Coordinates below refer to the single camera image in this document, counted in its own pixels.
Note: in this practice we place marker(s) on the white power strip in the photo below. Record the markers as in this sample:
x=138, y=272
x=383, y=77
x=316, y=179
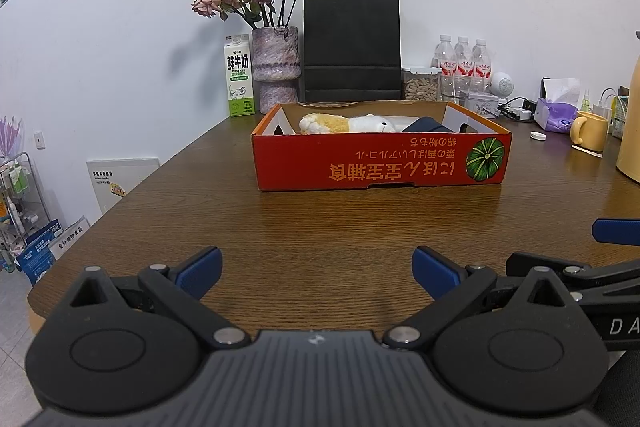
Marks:
x=517, y=113

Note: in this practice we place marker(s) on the yellow thermos jug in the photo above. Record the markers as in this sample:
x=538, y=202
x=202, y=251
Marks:
x=631, y=122

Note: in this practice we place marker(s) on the white round lid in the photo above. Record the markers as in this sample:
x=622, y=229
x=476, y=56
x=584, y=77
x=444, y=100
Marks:
x=538, y=136

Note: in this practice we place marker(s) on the purple white ceramic vase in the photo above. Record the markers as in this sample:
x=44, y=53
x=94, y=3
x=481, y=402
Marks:
x=275, y=67

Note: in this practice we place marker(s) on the white flat board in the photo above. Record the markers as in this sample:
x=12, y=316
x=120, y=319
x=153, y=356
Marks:
x=120, y=182

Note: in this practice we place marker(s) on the blue printed package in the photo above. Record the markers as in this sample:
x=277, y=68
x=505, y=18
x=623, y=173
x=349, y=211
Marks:
x=37, y=254

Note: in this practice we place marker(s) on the purple flower wall sticker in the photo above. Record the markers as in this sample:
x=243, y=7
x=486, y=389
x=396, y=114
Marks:
x=10, y=137

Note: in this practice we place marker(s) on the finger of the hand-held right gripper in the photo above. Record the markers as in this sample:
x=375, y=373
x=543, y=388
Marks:
x=617, y=231
x=590, y=277

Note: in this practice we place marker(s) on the clear seed container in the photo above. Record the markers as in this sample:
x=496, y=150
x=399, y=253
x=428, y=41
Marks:
x=420, y=84

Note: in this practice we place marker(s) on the yellow white plush toy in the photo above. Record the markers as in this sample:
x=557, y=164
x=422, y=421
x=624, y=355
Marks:
x=345, y=123

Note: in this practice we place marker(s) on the wooden desktop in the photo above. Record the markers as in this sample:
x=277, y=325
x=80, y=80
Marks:
x=310, y=222

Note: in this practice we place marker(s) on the black paper bag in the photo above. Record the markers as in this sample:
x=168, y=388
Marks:
x=350, y=47

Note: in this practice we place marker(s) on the yellow mug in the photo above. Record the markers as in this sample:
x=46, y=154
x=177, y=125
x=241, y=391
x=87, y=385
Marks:
x=592, y=132

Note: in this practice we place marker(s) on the white round speaker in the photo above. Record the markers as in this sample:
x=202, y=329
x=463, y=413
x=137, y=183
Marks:
x=501, y=84

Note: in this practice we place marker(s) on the white green milk carton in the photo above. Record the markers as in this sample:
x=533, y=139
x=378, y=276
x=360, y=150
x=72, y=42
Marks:
x=239, y=77

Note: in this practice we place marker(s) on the clear water bottle red label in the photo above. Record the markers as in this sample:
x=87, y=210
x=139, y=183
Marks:
x=445, y=59
x=481, y=64
x=463, y=62

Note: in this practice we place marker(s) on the red orange cardboard box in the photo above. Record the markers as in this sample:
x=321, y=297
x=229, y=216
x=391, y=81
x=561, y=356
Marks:
x=380, y=162

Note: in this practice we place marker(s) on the navy blue case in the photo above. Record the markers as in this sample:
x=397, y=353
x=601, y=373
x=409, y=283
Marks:
x=425, y=125

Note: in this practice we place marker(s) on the purple tissue pack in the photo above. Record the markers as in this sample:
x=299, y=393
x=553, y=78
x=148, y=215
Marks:
x=555, y=117

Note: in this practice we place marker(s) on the white paper strip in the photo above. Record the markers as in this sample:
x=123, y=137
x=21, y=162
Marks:
x=587, y=150

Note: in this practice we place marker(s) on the small spray bottle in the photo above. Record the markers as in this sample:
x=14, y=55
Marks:
x=585, y=102

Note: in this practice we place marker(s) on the white charger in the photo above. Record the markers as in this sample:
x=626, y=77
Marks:
x=602, y=109

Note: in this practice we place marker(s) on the white wall socket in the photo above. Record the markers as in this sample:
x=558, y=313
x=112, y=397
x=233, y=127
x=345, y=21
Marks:
x=40, y=139

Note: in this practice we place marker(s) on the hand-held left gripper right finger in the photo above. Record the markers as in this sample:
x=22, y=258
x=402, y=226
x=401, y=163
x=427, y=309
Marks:
x=432, y=272

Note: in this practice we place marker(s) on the teal printed box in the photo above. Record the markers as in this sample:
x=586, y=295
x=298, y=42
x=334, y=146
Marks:
x=621, y=117

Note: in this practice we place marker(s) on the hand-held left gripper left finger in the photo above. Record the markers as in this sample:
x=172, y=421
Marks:
x=202, y=272

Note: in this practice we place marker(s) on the pale metal tin box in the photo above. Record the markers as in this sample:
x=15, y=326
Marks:
x=482, y=104

